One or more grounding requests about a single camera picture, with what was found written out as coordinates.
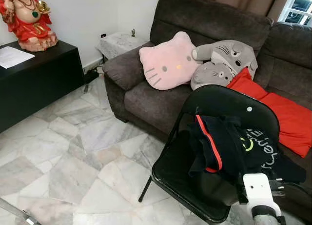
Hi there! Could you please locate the black folding chair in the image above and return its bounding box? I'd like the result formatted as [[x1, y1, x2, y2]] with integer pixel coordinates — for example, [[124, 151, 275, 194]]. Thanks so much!
[[137, 84, 283, 225]]

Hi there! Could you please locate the black garment red stripe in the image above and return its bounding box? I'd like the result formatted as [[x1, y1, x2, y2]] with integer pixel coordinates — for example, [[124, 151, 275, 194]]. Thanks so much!
[[187, 114, 247, 175]]

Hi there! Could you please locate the white paper sheet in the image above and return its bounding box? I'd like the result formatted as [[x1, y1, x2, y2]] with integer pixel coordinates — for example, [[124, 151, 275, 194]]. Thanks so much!
[[0, 46, 36, 70]]

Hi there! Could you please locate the black power strip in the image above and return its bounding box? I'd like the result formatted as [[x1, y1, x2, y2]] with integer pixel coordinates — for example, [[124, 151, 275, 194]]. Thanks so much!
[[83, 69, 101, 85]]

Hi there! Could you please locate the red cushion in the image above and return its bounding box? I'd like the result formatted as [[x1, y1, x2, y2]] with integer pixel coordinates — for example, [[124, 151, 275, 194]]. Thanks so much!
[[226, 66, 312, 159]]

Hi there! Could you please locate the black polo shirt large print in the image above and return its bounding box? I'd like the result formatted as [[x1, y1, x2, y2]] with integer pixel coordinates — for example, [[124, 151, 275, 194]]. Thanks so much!
[[233, 122, 307, 185]]

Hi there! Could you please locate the dark brown fabric sofa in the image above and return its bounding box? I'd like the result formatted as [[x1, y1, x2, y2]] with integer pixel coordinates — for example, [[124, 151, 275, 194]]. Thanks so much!
[[101, 0, 312, 223]]

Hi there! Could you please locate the grey speckled side table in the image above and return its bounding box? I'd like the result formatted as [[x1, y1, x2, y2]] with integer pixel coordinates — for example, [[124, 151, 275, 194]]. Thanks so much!
[[96, 31, 148, 61]]

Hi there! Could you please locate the brown curtain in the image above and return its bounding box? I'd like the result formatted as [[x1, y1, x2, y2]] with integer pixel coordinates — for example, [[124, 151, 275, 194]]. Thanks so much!
[[185, 0, 293, 20]]

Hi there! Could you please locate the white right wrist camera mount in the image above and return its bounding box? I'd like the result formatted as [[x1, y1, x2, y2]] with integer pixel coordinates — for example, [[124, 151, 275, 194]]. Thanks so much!
[[242, 173, 276, 208]]

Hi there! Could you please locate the red gold Buddha statue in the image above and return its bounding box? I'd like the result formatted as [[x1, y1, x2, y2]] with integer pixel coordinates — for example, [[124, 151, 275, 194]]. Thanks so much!
[[0, 0, 59, 52]]

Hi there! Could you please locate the small grey Totoro plush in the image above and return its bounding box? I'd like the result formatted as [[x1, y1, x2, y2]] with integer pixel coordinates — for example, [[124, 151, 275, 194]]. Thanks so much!
[[190, 61, 238, 91]]

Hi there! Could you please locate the window with grille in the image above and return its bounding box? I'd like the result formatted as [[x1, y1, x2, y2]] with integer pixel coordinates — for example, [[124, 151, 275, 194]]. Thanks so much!
[[278, 0, 312, 26]]

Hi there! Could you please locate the black low TV console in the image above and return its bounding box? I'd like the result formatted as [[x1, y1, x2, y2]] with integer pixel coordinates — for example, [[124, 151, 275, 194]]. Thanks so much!
[[0, 40, 85, 133]]

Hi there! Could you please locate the pink cat face pillow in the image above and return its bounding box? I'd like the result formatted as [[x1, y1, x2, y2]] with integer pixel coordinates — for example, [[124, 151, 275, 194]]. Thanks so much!
[[138, 31, 203, 91]]

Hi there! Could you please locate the large grey Totoro plush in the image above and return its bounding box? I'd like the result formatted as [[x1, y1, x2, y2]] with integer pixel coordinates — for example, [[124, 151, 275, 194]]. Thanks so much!
[[191, 39, 258, 80]]

